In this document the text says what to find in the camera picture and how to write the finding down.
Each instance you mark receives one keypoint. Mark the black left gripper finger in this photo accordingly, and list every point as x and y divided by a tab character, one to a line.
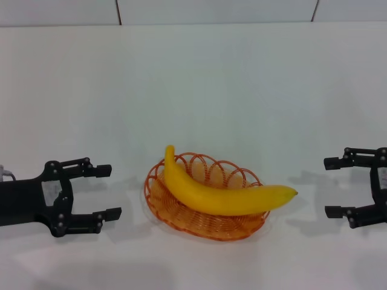
93	219
90	169

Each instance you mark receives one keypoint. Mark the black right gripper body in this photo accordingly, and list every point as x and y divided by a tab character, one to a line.
381	193

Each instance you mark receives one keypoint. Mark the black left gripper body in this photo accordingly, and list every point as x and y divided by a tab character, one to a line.
24	202

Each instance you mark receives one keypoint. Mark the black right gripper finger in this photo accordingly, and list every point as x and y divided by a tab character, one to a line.
356	157
362	216

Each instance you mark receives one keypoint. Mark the yellow banana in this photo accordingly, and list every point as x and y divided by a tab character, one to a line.
217	201

